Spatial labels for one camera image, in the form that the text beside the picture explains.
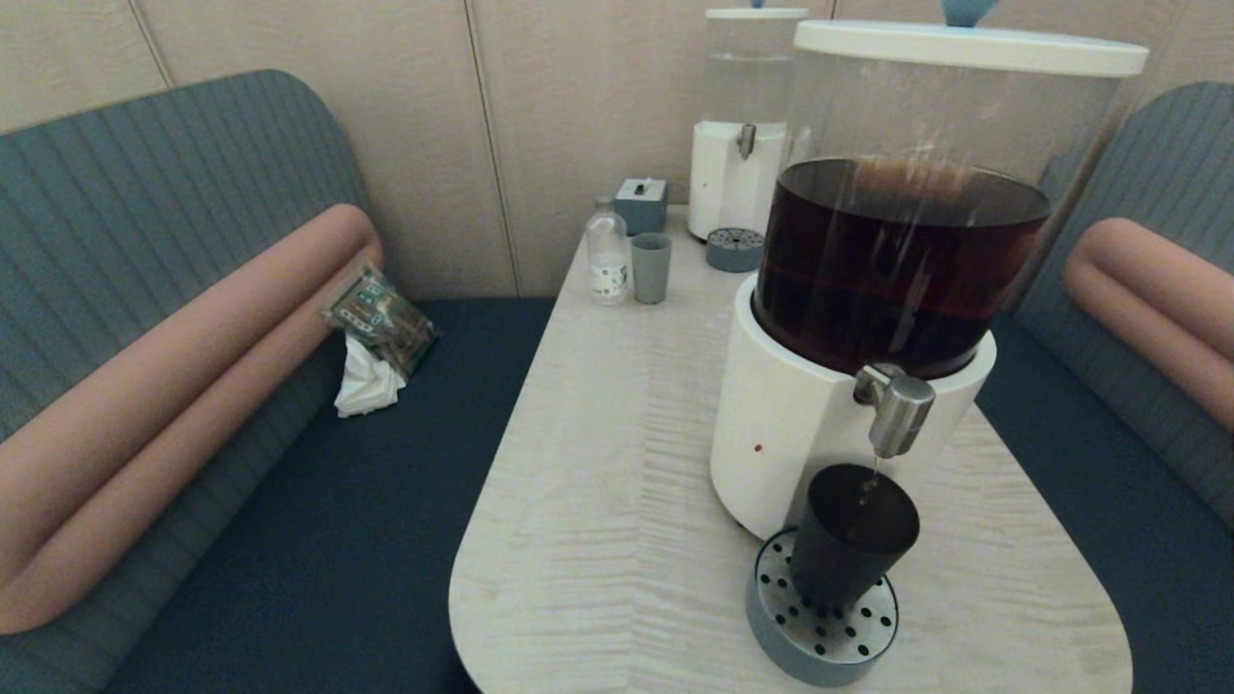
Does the silver dispenser tap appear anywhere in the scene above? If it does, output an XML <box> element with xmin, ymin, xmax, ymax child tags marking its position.
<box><xmin>853</xmin><ymin>363</ymin><xmax>936</xmax><ymax>460</ymax></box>

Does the dark tapered cup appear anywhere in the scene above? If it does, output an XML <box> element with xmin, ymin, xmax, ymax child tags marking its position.
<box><xmin>789</xmin><ymin>464</ymin><xmax>921</xmax><ymax>619</ymax></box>

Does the grey tumbler cup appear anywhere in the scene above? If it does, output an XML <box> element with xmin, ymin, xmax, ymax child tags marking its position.
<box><xmin>630</xmin><ymin>232</ymin><xmax>673</xmax><ymax>306</ymax></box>

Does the clear bottle white label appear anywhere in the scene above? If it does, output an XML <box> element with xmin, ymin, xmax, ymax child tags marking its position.
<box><xmin>586</xmin><ymin>196</ymin><xmax>631</xmax><ymax>307</ymax></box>

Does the blue-grey square box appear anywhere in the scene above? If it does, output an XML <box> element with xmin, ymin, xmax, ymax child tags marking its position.
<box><xmin>614</xmin><ymin>177</ymin><xmax>668</xmax><ymax>236</ymax></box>

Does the small round perforated drip tray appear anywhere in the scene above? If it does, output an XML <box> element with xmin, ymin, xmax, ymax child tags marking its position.
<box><xmin>706</xmin><ymin>227</ymin><xmax>765</xmax><ymax>273</ymax></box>

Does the large tea dispenser white base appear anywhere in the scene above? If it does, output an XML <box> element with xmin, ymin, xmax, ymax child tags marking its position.
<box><xmin>711</xmin><ymin>67</ymin><xmax>1124</xmax><ymax>544</ymax></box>

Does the printed snack packet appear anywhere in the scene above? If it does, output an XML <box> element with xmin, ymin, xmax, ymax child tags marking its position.
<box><xmin>323</xmin><ymin>266</ymin><xmax>437</xmax><ymax>379</ymax></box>

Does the crumpled white tissue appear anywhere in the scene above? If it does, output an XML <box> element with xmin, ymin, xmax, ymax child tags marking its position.
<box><xmin>334</xmin><ymin>333</ymin><xmax>407</xmax><ymax>418</ymax></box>

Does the large round perforated drip tray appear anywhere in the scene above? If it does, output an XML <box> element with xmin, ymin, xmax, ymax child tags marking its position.
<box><xmin>745</xmin><ymin>525</ymin><xmax>900</xmax><ymax>687</ymax></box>

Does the small white dispenser lid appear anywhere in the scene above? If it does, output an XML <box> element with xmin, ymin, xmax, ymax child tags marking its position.
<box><xmin>705</xmin><ymin>0</ymin><xmax>809</xmax><ymax>21</ymax></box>

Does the long pink bolster cushion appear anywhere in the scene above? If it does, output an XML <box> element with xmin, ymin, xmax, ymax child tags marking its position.
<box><xmin>0</xmin><ymin>203</ymin><xmax>384</xmax><ymax>635</ymax></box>

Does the large white dispenser lid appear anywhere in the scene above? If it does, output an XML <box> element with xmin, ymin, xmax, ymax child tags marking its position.
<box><xmin>793</xmin><ymin>0</ymin><xmax>1150</xmax><ymax>79</ymax></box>

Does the teal bench with snack packet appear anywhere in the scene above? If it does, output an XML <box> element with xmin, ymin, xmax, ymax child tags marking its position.
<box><xmin>0</xmin><ymin>68</ymin><xmax>560</xmax><ymax>694</ymax></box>

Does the short pink bolster cushion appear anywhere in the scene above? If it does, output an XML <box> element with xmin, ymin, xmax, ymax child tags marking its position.
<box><xmin>1063</xmin><ymin>218</ymin><xmax>1234</xmax><ymax>433</ymax></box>

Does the teal bench empty seat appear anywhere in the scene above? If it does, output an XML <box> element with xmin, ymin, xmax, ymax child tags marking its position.
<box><xmin>964</xmin><ymin>82</ymin><xmax>1234</xmax><ymax>694</ymax></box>

